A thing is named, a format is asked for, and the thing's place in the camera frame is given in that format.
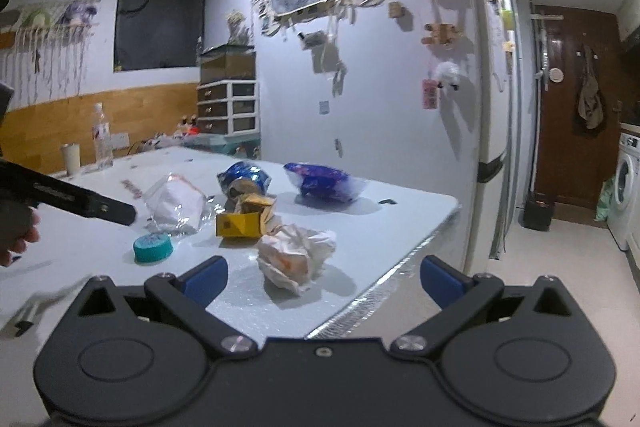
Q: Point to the white paper wrapper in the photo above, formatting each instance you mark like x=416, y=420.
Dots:
x=292, y=257

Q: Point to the brown wooden door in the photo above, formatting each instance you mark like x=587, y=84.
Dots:
x=572, y=159

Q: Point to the green plastic bag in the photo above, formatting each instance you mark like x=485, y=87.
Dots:
x=605, y=200

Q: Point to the person left hand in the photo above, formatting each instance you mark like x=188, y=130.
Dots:
x=18, y=230

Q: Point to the crushed blue soda can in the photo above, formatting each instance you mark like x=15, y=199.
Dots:
x=243, y=177

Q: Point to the small black floor bin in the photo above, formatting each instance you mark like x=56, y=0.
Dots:
x=537, y=213

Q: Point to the white sheep fridge magnet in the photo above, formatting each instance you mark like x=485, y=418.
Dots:
x=448, y=75

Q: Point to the white drawer cabinet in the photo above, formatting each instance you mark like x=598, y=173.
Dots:
x=228, y=101

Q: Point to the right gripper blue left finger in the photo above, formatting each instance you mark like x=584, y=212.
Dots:
x=205, y=282

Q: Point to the white washing machine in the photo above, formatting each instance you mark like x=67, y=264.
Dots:
x=625, y=190

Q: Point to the white cup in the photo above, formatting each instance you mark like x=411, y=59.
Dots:
x=71, y=158

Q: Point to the white refrigerator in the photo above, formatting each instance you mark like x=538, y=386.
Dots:
x=358, y=92

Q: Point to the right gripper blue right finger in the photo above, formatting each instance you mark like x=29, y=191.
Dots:
x=444, y=284

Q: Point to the teal round lid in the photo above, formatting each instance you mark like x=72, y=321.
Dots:
x=152, y=248

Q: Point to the clear water bottle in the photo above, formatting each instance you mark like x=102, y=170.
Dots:
x=101, y=135

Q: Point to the yellow crushed carton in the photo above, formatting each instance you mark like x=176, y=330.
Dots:
x=249, y=220

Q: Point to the hanging brown bag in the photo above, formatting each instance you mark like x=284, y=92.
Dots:
x=590, y=107

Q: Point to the clear plastic bag orange label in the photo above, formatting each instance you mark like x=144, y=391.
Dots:
x=176, y=206

